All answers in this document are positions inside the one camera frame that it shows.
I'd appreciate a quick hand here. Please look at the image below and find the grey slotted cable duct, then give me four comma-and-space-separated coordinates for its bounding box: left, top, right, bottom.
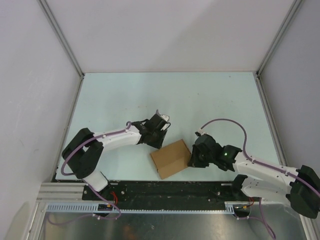
46, 201, 237, 215

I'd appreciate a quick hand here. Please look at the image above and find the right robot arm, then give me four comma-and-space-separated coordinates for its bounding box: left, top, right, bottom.
187, 132, 320, 219

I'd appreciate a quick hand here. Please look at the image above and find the left aluminium corner post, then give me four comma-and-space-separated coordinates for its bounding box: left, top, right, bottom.
37, 0, 84, 78

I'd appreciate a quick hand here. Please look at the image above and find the right aluminium corner post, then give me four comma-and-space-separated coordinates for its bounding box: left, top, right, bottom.
256, 0, 305, 76

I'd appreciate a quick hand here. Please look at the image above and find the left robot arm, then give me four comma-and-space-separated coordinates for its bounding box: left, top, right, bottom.
60, 111, 171, 200

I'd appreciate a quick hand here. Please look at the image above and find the aluminium corner post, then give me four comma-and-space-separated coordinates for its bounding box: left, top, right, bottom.
256, 0, 305, 76
37, 0, 84, 78

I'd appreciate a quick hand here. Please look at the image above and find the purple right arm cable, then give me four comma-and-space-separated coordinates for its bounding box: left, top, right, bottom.
199, 118, 320, 238

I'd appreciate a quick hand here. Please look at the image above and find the brown cardboard box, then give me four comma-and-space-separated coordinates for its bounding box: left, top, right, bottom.
150, 139, 191, 180

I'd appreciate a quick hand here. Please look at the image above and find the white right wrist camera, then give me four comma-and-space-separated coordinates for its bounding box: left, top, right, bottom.
195, 128, 206, 137

